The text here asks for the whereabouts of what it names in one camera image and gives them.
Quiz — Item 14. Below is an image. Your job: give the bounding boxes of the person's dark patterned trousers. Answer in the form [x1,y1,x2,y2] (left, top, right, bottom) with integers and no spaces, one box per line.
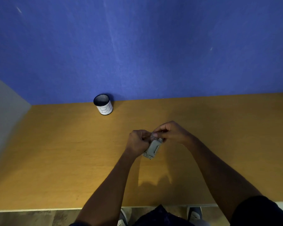
[132,204,197,226]

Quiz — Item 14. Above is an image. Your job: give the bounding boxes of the black tin with white label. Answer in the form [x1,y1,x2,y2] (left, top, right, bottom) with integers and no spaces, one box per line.
[93,94,114,116]

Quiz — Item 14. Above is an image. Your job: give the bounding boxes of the person's left forearm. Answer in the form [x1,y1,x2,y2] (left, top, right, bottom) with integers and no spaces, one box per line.
[75,150,137,226]

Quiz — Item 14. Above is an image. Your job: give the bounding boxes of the person's right hand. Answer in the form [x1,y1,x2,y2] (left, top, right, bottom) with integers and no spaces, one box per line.
[152,121,194,147]

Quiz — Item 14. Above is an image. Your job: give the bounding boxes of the person's black shirt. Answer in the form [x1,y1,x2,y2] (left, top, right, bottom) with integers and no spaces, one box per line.
[69,195,283,226]

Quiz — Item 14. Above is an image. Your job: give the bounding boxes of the person's grey shoe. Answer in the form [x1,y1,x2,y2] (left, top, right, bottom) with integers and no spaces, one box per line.
[187,206,211,226]
[117,208,128,226]

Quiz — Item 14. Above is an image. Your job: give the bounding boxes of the person's left grey shoe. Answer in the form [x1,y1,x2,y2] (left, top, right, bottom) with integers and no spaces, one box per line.
[117,208,128,226]

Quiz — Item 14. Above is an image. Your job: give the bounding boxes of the person's right grey shoe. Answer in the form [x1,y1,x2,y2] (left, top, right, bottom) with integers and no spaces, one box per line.
[187,206,211,226]

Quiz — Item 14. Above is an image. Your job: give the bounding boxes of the grey electrical switch module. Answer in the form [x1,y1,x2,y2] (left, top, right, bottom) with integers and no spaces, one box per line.
[142,137,164,160]

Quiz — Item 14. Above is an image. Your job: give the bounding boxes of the person's right forearm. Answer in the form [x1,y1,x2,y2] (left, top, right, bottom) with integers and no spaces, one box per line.
[184,136,263,222]

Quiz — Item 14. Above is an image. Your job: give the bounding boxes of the person's left hand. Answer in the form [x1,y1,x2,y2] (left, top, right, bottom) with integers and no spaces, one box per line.
[125,129,153,159]

